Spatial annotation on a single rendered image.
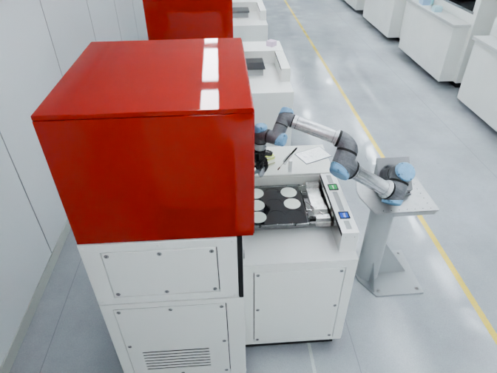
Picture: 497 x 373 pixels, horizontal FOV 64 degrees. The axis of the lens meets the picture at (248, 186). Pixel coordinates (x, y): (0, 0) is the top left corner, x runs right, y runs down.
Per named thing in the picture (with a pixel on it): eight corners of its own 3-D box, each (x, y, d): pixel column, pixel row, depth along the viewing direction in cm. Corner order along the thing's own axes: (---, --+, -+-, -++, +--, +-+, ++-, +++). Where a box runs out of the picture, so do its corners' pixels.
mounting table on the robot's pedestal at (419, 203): (406, 184, 289) (410, 169, 281) (434, 225, 253) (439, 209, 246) (345, 187, 286) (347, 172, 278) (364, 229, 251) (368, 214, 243)
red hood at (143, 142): (77, 245, 167) (29, 116, 132) (115, 145, 232) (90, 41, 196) (255, 235, 171) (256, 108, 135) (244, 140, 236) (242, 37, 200)
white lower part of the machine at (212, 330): (129, 391, 240) (97, 306, 191) (148, 283, 306) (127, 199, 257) (246, 382, 243) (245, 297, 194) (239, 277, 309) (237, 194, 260)
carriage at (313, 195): (316, 227, 229) (316, 223, 228) (305, 189, 259) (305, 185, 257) (330, 226, 230) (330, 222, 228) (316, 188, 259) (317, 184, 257)
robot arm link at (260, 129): (264, 129, 219) (251, 126, 223) (264, 146, 226) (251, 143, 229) (271, 123, 225) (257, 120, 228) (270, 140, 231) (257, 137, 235)
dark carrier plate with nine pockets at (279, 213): (247, 226, 224) (247, 225, 224) (243, 189, 252) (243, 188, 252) (308, 223, 226) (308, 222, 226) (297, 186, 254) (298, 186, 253)
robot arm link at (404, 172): (410, 169, 246) (420, 165, 233) (402, 189, 245) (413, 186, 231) (391, 161, 246) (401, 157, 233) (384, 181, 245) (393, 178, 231)
